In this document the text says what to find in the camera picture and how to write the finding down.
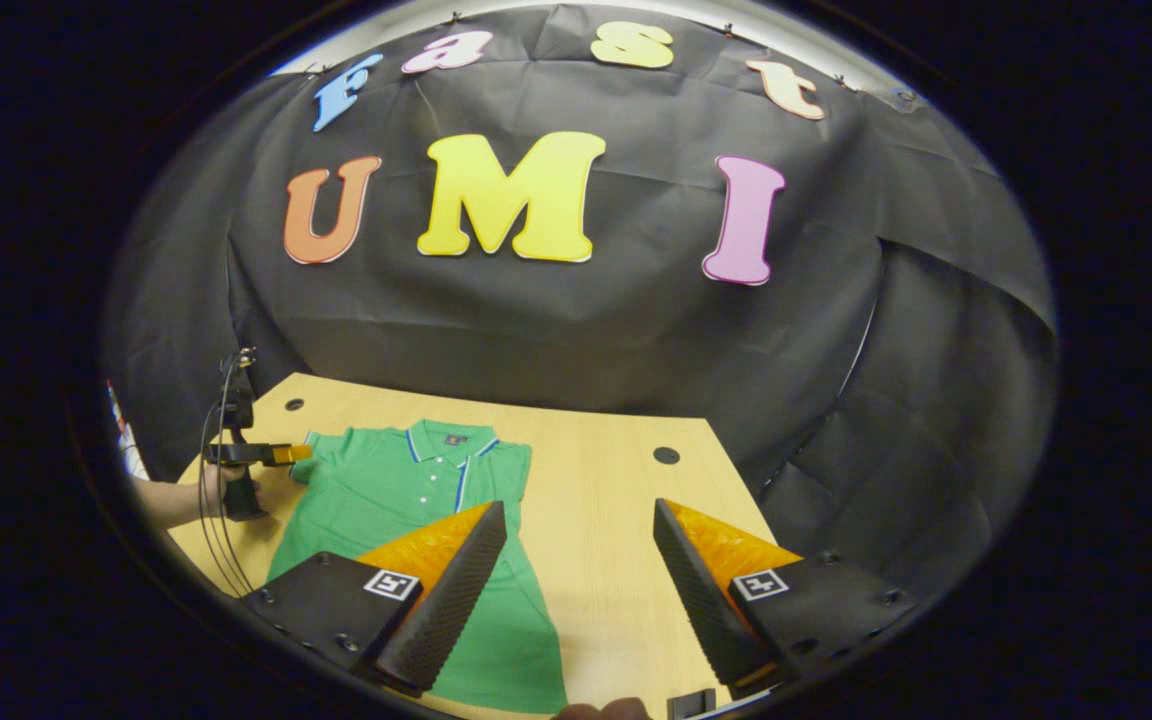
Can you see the black backdrop cloth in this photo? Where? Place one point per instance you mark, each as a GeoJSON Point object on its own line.
{"type": "Point", "coordinates": [586, 330]}

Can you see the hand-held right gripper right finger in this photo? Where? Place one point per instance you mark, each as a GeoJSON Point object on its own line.
{"type": "Point", "coordinates": [701, 600]}

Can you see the green T-shirt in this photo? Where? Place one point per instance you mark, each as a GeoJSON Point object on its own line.
{"type": "Point", "coordinates": [386, 490]}

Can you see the white blue-edged panel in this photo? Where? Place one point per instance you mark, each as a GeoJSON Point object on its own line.
{"type": "Point", "coordinates": [126, 440]}

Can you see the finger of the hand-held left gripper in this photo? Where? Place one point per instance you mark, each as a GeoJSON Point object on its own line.
{"type": "Point", "coordinates": [261, 455]}

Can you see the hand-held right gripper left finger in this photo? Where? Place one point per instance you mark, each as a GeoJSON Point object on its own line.
{"type": "Point", "coordinates": [451, 610]}

